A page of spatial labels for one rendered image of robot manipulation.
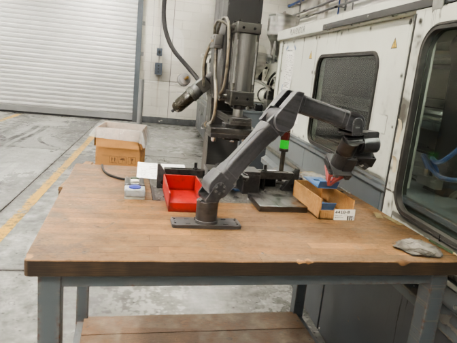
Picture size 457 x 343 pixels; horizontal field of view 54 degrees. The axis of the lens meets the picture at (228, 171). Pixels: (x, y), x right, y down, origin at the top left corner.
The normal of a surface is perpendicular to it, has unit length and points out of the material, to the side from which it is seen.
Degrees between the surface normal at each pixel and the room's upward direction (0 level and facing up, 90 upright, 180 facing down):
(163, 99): 90
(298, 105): 90
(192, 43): 90
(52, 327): 90
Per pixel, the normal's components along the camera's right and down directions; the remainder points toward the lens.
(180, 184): 0.21, 0.23
